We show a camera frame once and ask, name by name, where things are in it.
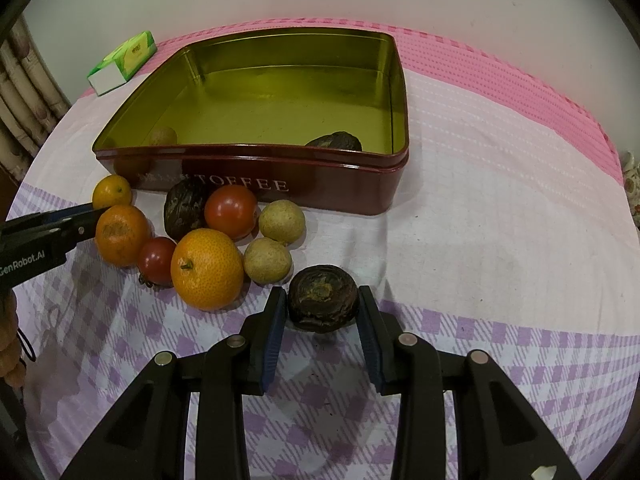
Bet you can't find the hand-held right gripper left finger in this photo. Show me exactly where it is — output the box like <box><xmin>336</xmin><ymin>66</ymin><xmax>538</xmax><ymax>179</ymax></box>
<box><xmin>60</xmin><ymin>286</ymin><xmax>289</xmax><ymax>480</ymax></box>

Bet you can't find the person's left hand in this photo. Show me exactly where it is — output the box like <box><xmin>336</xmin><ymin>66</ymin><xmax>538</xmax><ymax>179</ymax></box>
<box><xmin>0</xmin><ymin>289</ymin><xmax>27</xmax><ymax>387</ymax></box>

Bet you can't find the tan round longan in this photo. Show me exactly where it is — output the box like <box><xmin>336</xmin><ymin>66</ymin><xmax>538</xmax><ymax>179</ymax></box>
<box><xmin>148</xmin><ymin>126</ymin><xmax>179</xmax><ymax>147</ymax></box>
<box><xmin>258</xmin><ymin>199</ymin><xmax>306</xmax><ymax>246</ymax></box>
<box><xmin>243</xmin><ymin>237</ymin><xmax>293</xmax><ymax>285</ymax></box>

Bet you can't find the medium orange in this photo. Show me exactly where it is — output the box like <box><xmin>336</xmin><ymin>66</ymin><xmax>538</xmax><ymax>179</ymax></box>
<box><xmin>95</xmin><ymin>204</ymin><xmax>151</xmax><ymax>267</ymax></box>

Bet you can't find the large orange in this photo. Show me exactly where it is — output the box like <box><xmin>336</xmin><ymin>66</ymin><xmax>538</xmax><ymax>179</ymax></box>
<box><xmin>170</xmin><ymin>228</ymin><xmax>245</xmax><ymax>311</ymax></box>

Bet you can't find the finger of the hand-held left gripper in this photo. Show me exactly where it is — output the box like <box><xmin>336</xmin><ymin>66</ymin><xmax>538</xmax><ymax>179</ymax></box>
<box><xmin>27</xmin><ymin>207</ymin><xmax>112</xmax><ymax>256</ymax></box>
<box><xmin>0</xmin><ymin>202</ymin><xmax>97</xmax><ymax>235</ymax></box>

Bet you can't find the small orange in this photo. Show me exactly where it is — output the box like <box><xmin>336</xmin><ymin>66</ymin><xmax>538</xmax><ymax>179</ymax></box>
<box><xmin>92</xmin><ymin>174</ymin><xmax>133</xmax><ymax>211</ymax></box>

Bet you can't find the green tissue pack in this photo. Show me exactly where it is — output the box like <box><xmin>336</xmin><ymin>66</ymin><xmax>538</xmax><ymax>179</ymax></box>
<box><xmin>86</xmin><ymin>31</ymin><xmax>158</xmax><ymax>97</ymax></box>

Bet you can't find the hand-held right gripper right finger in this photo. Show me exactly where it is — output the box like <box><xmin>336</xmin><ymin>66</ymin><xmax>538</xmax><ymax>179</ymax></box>
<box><xmin>356</xmin><ymin>285</ymin><xmax>583</xmax><ymax>480</ymax></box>

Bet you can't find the small red tomato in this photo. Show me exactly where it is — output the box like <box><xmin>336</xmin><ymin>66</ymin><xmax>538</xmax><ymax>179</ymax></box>
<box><xmin>137</xmin><ymin>236</ymin><xmax>177</xmax><ymax>288</ymax></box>

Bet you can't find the pink and purple plaid cloth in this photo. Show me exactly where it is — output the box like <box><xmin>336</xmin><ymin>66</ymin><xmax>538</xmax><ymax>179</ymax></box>
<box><xmin>5</xmin><ymin>16</ymin><xmax>640</xmax><ymax>480</ymax></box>

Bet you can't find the beige patterned curtain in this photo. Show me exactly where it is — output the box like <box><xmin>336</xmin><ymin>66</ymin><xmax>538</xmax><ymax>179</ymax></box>
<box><xmin>0</xmin><ymin>12</ymin><xmax>71</xmax><ymax>186</ymax></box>

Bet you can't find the floral patterned object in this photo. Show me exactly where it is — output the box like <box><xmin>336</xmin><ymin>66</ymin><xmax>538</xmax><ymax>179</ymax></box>
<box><xmin>620</xmin><ymin>150</ymin><xmax>640</xmax><ymax>231</ymax></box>

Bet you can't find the dark red tin box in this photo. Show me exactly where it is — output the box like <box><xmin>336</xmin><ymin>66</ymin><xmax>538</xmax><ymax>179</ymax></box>
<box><xmin>91</xmin><ymin>27</ymin><xmax>410</xmax><ymax>217</ymax></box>

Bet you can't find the dark brown water chestnut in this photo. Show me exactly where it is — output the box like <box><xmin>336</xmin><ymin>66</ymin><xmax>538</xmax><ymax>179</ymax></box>
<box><xmin>287</xmin><ymin>265</ymin><xmax>360</xmax><ymax>333</ymax></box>
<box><xmin>163</xmin><ymin>178</ymin><xmax>211</xmax><ymax>242</ymax></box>
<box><xmin>305</xmin><ymin>131</ymin><xmax>363</xmax><ymax>153</ymax></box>

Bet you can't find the large red tomato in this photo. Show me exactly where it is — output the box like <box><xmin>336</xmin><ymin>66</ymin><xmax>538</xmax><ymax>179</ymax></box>
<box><xmin>204</xmin><ymin>184</ymin><xmax>259</xmax><ymax>241</ymax></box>

